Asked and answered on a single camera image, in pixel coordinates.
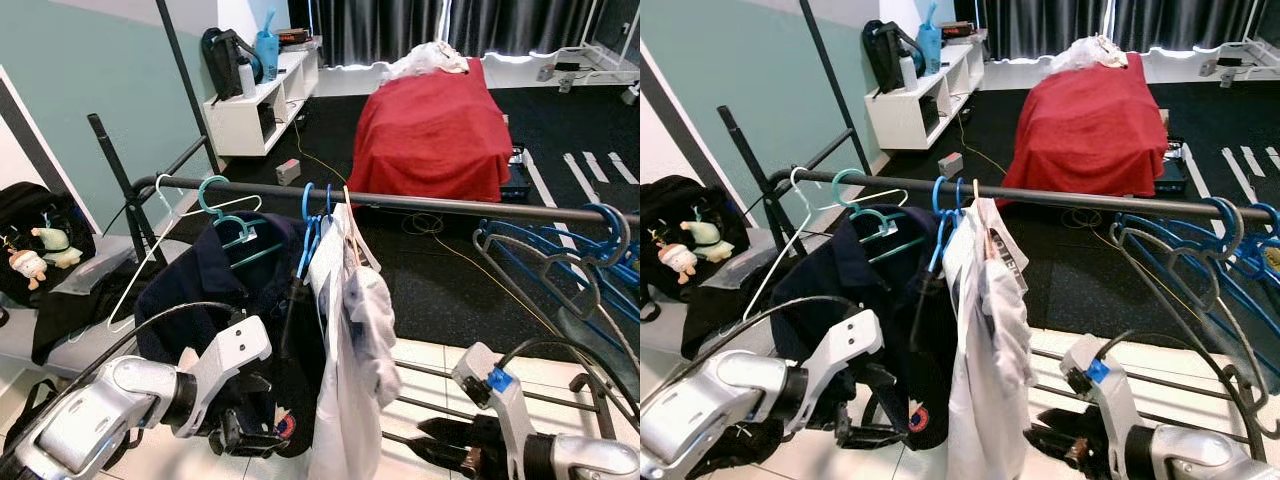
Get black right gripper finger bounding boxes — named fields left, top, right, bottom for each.
left=1031, top=433, right=1092, bottom=472
left=1024, top=407, right=1087, bottom=438
left=411, top=417, right=480, bottom=447
left=419, top=443, right=482, bottom=476

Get white shirt with blue print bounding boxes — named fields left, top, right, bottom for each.
left=942, top=197, right=1036, bottom=480
left=308, top=200, right=403, bottom=480

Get navy polo shirt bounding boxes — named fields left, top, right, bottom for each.
left=135, top=210, right=331, bottom=456
left=770, top=205, right=961, bottom=451

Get teal plastic hanger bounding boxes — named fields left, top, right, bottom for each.
left=197, top=175, right=286, bottom=271
left=832, top=168, right=931, bottom=266

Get grey plastic hanger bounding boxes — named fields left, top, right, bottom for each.
left=1110, top=197, right=1248, bottom=313
left=472, top=203, right=633, bottom=323

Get black cloth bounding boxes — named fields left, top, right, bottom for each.
left=680, top=265, right=791, bottom=361
left=30, top=270, right=151, bottom=366

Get grey storage bin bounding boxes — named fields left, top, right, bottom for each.
left=0, top=235, right=176, bottom=376
left=640, top=235, right=801, bottom=361

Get black metal clothes rack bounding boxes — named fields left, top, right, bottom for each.
left=88, top=113, right=641, bottom=446
left=718, top=105, right=1280, bottom=441

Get green plush toy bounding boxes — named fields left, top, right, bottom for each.
left=30, top=225, right=83, bottom=269
left=680, top=218, right=723, bottom=261

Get white plush toy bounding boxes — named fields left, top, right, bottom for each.
left=5, top=248, right=49, bottom=289
left=655, top=240, right=699, bottom=283

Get black backpack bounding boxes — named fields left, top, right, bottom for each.
left=0, top=183, right=96, bottom=306
left=640, top=175, right=736, bottom=301

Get red bed cover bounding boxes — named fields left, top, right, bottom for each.
left=347, top=57, right=514, bottom=204
left=1000, top=52, right=1169, bottom=198

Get white low shelf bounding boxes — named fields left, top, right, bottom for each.
left=203, top=45, right=321, bottom=158
left=865, top=42, right=986, bottom=151

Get black bag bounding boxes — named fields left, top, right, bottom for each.
left=200, top=27, right=263, bottom=101
left=862, top=20, right=919, bottom=96

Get white crumpled cloth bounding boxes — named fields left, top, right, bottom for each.
left=1045, top=35, right=1131, bottom=73
left=385, top=42, right=471, bottom=81

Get black curtains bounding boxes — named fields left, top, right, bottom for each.
left=288, top=0, right=641, bottom=66
left=985, top=0, right=1280, bottom=56

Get white wire hanger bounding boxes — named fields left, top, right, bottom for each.
left=107, top=175, right=201, bottom=333
left=742, top=167, right=831, bottom=323

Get white metal frame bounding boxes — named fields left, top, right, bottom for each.
left=1195, top=0, right=1280, bottom=76
left=535, top=0, right=641, bottom=86

